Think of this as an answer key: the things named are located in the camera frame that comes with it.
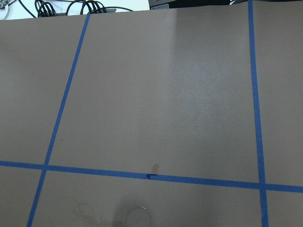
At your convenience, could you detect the brown paper table cover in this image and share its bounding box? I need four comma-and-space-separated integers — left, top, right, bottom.
0, 0, 303, 227

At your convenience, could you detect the black cable bundle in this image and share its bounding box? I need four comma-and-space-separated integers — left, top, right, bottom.
18, 0, 135, 18

